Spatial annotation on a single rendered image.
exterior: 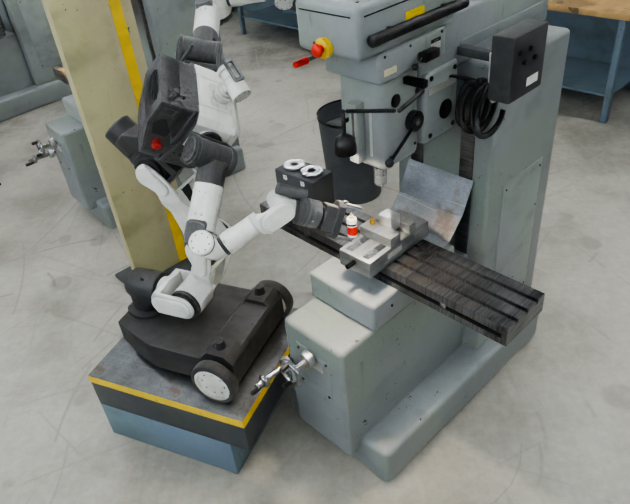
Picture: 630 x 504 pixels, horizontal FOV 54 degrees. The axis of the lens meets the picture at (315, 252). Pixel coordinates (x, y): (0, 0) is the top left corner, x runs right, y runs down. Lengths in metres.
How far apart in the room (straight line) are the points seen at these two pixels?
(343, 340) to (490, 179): 0.83
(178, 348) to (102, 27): 1.67
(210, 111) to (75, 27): 1.46
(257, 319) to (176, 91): 1.09
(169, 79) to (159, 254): 2.08
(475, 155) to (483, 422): 1.24
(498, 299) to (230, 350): 1.06
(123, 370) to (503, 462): 1.70
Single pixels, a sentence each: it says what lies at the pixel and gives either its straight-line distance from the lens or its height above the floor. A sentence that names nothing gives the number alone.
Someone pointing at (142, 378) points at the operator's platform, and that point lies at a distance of 2.82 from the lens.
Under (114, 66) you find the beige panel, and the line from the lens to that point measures 3.47.
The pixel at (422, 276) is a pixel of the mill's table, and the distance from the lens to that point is 2.27.
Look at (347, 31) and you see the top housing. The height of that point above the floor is 1.82.
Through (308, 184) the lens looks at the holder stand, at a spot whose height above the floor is 1.11.
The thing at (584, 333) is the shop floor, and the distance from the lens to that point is 3.51.
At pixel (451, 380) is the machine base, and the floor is 0.20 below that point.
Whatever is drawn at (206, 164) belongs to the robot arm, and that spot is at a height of 1.48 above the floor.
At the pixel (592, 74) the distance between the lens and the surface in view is 6.06.
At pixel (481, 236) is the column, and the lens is 2.61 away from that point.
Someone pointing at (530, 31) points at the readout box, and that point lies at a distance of 2.09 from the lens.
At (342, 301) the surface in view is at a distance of 2.35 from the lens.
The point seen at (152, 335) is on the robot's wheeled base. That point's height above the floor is 0.57.
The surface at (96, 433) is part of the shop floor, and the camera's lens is 3.25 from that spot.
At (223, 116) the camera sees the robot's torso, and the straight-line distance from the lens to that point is 2.03.
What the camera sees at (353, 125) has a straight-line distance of 2.06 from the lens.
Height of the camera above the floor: 2.34
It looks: 36 degrees down
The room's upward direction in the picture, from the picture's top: 6 degrees counter-clockwise
